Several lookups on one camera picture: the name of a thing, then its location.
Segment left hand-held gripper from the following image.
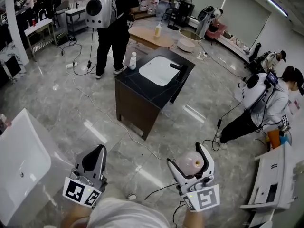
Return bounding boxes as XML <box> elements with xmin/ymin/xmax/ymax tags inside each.
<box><xmin>62</xmin><ymin>144</ymin><xmax>108</xmax><ymax>210</ymax></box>

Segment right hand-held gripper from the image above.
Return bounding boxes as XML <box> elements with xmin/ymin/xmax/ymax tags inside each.
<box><xmin>166</xmin><ymin>142</ymin><xmax>220</xmax><ymax>212</ymax></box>

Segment pale pink round ball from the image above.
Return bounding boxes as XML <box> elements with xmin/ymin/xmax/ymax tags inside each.
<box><xmin>176</xmin><ymin>151</ymin><xmax>205</xmax><ymax>176</ymax></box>

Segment person's left forearm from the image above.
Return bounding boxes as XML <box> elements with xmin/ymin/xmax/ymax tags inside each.
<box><xmin>60</xmin><ymin>202</ymin><xmax>95</xmax><ymax>228</ymax></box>

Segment person's right forearm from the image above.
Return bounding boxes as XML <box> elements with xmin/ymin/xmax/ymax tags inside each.
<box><xmin>182</xmin><ymin>208</ymin><xmax>205</xmax><ymax>228</ymax></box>

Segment dark wooden vanity cabinet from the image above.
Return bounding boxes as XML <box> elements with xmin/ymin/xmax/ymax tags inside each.
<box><xmin>115</xmin><ymin>79</ymin><xmax>183</xmax><ymax>141</ymax></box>

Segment black sink cabinet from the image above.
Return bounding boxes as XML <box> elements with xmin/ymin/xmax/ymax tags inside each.
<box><xmin>114</xmin><ymin>47</ymin><xmax>196</xmax><ymax>110</ymax></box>

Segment white sink basin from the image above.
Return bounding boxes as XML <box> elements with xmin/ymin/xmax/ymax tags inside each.
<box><xmin>138</xmin><ymin>55</ymin><xmax>181</xmax><ymax>86</ymax></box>

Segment white pump soap bottle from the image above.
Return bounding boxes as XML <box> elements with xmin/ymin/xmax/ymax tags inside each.
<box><xmin>128</xmin><ymin>52</ymin><xmax>137</xmax><ymax>70</ymax></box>

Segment person's white shirt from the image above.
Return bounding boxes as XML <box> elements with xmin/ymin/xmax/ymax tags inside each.
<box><xmin>87</xmin><ymin>197</ymin><xmax>171</xmax><ymax>228</ymax></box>

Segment loose white ceramic basin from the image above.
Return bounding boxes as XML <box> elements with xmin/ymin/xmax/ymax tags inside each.
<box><xmin>0</xmin><ymin>108</ymin><xmax>74</xmax><ymax>225</ymax></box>

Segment orange container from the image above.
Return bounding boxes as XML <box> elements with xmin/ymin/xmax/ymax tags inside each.
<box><xmin>267</xmin><ymin>129</ymin><xmax>281</xmax><ymax>149</ymax></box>

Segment black faucet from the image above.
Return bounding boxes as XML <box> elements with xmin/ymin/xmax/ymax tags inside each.
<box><xmin>169</xmin><ymin>63</ymin><xmax>189</xmax><ymax>82</ymax></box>

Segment round white side table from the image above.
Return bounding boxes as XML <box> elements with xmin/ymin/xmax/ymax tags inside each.
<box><xmin>177</xmin><ymin>28</ymin><xmax>202</xmax><ymax>53</ymax></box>

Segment light wooden oval table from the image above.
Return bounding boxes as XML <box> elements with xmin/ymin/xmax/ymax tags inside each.
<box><xmin>129</xmin><ymin>26</ymin><xmax>175</xmax><ymax>50</ymax></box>

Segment white metal shelf table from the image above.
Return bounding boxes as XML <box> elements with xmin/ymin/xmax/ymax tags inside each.
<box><xmin>23</xmin><ymin>18</ymin><xmax>57</xmax><ymax>61</ymax></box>

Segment group of water jugs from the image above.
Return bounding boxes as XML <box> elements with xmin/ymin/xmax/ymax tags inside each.
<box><xmin>140</xmin><ymin>0</ymin><xmax>159</xmax><ymax>15</ymax></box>

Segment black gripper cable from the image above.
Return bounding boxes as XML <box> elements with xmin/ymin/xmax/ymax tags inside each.
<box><xmin>144</xmin><ymin>183</ymin><xmax>179</xmax><ymax>200</ymax></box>

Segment black cable with adapter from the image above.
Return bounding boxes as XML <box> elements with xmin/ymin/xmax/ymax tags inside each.
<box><xmin>203</xmin><ymin>101</ymin><xmax>243</xmax><ymax>152</ymax></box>

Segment black floor cable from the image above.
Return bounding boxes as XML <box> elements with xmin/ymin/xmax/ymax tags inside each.
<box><xmin>70</xmin><ymin>28</ymin><xmax>98</xmax><ymax>76</ymax></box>

